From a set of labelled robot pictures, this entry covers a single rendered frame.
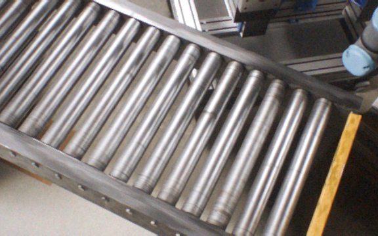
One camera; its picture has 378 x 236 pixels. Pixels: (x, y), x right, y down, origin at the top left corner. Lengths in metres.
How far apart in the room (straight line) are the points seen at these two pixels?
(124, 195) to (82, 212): 0.86
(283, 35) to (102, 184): 1.30
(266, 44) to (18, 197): 1.24
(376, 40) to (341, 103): 0.28
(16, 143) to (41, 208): 0.82
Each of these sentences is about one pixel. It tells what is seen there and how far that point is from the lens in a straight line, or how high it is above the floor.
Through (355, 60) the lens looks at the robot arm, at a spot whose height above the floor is 1.01.
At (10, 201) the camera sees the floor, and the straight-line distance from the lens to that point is 2.04.
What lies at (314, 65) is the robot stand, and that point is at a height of 0.23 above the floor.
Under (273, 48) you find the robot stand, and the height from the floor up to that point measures 0.21.
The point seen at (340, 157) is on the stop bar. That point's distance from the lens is 1.21.
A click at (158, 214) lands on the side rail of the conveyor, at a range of 1.09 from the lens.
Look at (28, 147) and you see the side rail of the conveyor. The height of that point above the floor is 0.80.
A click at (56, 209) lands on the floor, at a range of 1.98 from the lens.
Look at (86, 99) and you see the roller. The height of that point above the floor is 0.79.
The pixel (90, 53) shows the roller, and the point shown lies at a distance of 1.32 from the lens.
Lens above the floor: 1.84
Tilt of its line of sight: 61 degrees down
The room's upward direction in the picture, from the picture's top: 7 degrees clockwise
